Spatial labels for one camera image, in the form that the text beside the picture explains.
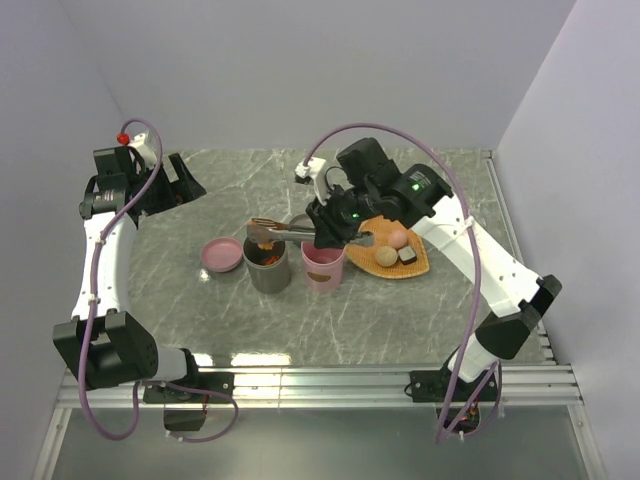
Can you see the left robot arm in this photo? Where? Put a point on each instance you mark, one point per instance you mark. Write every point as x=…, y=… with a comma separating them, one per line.
x=103, y=344

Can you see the pink cylindrical container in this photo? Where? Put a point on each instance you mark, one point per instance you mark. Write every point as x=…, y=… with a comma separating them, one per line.
x=322, y=268

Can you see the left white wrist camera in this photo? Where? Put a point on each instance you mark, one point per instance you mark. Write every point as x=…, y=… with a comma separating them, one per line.
x=143, y=143

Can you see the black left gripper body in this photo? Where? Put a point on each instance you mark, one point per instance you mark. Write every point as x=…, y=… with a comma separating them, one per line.
x=162, y=193

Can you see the rice and seaweed sushi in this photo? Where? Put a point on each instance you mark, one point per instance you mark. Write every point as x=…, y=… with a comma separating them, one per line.
x=407, y=255

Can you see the white steamed bun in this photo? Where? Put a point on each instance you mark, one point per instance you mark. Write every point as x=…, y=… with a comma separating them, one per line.
x=385, y=256

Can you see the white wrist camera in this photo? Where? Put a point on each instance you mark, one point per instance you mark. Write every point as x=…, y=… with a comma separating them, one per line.
x=314, y=172
x=143, y=143

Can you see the pink lid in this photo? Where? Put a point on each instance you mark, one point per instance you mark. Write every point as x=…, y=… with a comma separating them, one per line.
x=221, y=254

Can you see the aluminium mounting rail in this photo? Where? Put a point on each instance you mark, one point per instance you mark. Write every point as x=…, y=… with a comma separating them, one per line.
x=382, y=386

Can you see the grey cylindrical container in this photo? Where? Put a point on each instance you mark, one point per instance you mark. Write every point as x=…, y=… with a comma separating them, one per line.
x=269, y=269

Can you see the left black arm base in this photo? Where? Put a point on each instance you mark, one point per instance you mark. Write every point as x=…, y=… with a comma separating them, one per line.
x=186, y=404

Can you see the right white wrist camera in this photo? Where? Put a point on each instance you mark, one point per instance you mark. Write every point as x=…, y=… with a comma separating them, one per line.
x=314, y=172

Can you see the woven bamboo basket tray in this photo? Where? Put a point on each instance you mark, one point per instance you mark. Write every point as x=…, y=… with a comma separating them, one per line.
x=364, y=257

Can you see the pink egg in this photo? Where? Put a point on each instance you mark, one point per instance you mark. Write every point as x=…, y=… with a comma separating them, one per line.
x=398, y=239

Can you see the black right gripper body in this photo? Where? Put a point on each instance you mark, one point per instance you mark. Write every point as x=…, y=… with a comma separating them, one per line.
x=341, y=214

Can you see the metal food tongs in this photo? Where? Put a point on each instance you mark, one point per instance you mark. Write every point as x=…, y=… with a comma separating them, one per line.
x=263, y=231

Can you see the grey lid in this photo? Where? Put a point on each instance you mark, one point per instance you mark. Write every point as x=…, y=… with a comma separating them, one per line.
x=301, y=223

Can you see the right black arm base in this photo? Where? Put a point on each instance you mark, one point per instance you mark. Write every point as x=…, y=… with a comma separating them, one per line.
x=465, y=408

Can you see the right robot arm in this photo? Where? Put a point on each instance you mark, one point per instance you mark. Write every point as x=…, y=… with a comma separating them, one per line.
x=426, y=204

